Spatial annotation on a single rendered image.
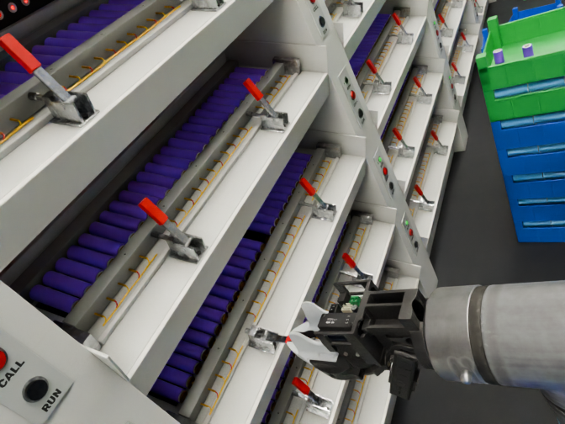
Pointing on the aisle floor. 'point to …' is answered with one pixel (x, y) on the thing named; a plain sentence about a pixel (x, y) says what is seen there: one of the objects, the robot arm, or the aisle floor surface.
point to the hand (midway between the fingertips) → (301, 341)
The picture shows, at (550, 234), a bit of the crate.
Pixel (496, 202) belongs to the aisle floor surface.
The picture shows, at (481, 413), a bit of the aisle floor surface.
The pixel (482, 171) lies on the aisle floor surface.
